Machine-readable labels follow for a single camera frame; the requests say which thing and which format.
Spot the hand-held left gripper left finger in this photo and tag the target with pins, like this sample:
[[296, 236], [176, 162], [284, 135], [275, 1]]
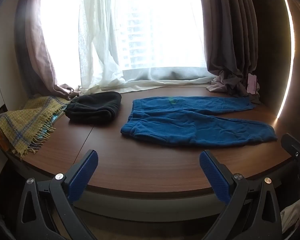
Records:
[[83, 175]]

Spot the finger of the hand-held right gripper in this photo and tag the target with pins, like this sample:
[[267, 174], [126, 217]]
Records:
[[292, 145]]

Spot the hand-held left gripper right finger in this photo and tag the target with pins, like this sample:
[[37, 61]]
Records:
[[215, 177]]

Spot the blue fleece pants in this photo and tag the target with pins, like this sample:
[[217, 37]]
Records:
[[190, 125]]

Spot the teal patterned cloth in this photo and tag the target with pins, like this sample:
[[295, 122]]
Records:
[[55, 118]]

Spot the black folded fleece garment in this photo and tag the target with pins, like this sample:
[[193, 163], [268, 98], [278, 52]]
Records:
[[95, 107]]

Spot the white cloth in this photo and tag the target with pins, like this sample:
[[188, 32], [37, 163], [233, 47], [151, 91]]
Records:
[[295, 215]]

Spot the pink curtain tag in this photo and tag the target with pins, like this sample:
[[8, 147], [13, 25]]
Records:
[[252, 83]]

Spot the yellow plaid fringed blanket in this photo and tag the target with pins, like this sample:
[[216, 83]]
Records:
[[22, 122]]

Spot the led light strip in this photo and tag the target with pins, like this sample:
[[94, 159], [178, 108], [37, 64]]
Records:
[[288, 55]]

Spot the pink drape curtain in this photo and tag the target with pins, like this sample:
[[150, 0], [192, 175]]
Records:
[[40, 62]]

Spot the brown drape curtain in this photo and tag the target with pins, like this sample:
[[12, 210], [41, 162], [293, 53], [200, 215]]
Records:
[[227, 30]]

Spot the white sheer curtain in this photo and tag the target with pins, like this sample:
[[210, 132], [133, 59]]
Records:
[[102, 42]]

